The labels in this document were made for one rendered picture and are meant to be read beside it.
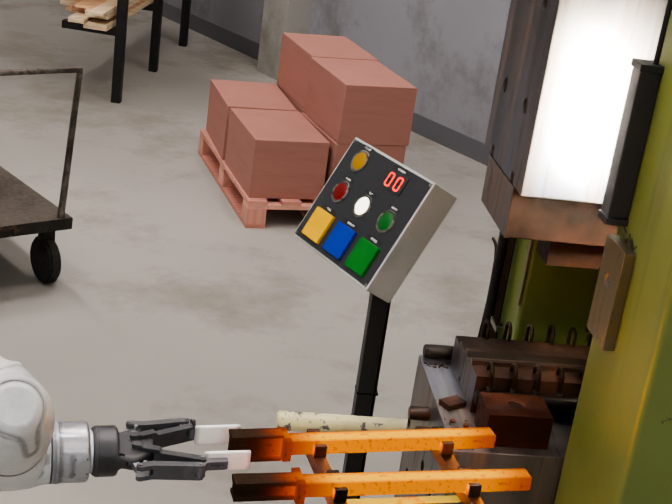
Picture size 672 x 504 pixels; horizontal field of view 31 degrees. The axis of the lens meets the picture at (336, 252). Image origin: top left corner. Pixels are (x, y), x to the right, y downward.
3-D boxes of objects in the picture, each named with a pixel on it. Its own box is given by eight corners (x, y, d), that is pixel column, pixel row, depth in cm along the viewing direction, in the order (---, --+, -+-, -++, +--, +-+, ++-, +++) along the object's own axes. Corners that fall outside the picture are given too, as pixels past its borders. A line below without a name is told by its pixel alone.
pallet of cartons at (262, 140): (324, 154, 695) (340, 32, 670) (414, 230, 594) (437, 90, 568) (180, 152, 661) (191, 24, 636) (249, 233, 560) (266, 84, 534)
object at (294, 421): (276, 436, 274) (278, 415, 272) (274, 424, 279) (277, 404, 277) (464, 448, 280) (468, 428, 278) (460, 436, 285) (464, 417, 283)
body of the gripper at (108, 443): (86, 458, 182) (147, 455, 185) (91, 489, 175) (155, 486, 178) (88, 414, 180) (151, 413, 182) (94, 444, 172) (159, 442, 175)
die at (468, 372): (469, 412, 228) (477, 372, 225) (450, 363, 246) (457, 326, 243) (680, 427, 234) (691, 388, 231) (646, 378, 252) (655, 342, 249)
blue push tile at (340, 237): (337, 259, 275) (355, 232, 274) (321, 247, 281) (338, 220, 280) (342, 263, 276) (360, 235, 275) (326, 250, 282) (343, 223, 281)
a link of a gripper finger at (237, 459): (204, 451, 179) (205, 453, 178) (250, 449, 181) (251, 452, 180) (202, 468, 180) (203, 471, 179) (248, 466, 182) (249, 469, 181)
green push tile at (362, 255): (360, 276, 267) (378, 248, 266) (343, 263, 273) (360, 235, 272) (365, 279, 268) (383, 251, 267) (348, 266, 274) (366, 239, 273)
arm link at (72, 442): (51, 496, 173) (93, 495, 175) (54, 441, 170) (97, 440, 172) (47, 462, 181) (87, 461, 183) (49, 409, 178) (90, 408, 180)
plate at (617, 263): (601, 350, 196) (624, 253, 190) (586, 326, 204) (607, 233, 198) (613, 351, 196) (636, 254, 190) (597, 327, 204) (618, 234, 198)
